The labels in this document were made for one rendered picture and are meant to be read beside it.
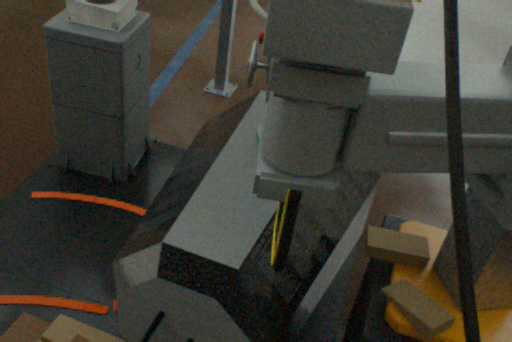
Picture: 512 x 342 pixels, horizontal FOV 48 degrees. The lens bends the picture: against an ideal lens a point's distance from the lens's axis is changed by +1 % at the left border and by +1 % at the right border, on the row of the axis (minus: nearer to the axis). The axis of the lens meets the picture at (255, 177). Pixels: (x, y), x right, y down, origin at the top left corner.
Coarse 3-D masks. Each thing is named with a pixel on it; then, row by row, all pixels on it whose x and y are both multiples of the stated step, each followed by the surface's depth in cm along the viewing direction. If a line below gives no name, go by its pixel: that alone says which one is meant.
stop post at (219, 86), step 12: (228, 0) 375; (228, 12) 380; (228, 24) 385; (228, 36) 390; (228, 48) 395; (216, 60) 403; (228, 60) 403; (216, 72) 408; (228, 72) 412; (216, 84) 414; (228, 84) 424; (228, 96) 410
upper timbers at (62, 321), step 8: (56, 320) 216; (64, 320) 217; (72, 320) 217; (48, 328) 213; (56, 328) 214; (64, 328) 214; (72, 328) 214; (80, 328) 215; (88, 328) 215; (48, 336) 211; (56, 336) 211; (64, 336) 211; (72, 336) 212; (88, 336) 213; (96, 336) 213; (104, 336) 213; (112, 336) 214
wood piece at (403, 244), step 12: (372, 228) 190; (372, 240) 186; (384, 240) 186; (396, 240) 187; (408, 240) 188; (420, 240) 189; (372, 252) 185; (384, 252) 184; (396, 252) 183; (408, 252) 183; (420, 252) 184; (408, 264) 186; (420, 264) 185
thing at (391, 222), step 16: (384, 224) 207; (400, 224) 208; (368, 272) 215; (384, 272) 188; (368, 288) 190; (368, 304) 176; (384, 304) 177; (352, 320) 230; (368, 320) 171; (384, 320) 172; (336, 336) 254; (352, 336) 206; (368, 336) 167; (384, 336) 167; (400, 336) 168
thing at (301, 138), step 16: (272, 96) 127; (272, 112) 128; (288, 112) 123; (304, 112) 121; (320, 112) 121; (336, 112) 122; (272, 128) 129; (288, 128) 125; (304, 128) 124; (320, 128) 124; (336, 128) 125; (272, 144) 131; (288, 144) 127; (304, 144) 126; (320, 144) 126; (336, 144) 129; (272, 160) 133; (288, 160) 130; (304, 160) 129; (320, 160) 130; (336, 160) 134
